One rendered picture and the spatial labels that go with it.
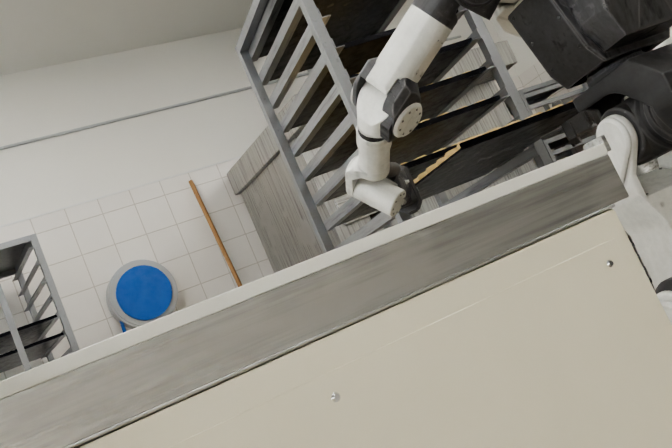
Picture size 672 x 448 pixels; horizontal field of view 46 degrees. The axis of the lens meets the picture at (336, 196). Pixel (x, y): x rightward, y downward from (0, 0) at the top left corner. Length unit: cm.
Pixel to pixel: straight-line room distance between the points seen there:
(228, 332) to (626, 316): 37
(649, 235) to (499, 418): 95
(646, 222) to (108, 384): 117
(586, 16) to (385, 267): 88
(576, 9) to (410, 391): 96
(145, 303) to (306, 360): 409
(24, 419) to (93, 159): 448
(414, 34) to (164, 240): 366
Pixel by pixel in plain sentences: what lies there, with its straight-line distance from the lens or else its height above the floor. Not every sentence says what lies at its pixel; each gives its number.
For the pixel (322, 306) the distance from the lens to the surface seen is 66.
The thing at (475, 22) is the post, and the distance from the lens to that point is 228.
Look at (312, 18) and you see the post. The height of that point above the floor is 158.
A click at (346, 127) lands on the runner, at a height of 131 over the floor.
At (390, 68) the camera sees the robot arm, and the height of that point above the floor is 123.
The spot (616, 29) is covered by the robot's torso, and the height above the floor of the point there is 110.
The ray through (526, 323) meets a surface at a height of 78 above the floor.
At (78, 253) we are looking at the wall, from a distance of 487.
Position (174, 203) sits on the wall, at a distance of 507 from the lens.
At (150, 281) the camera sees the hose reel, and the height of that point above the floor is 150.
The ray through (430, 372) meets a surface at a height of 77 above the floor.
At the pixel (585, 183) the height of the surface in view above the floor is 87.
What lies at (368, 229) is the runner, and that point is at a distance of 226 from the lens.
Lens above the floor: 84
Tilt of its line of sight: 8 degrees up
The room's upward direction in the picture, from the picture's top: 24 degrees counter-clockwise
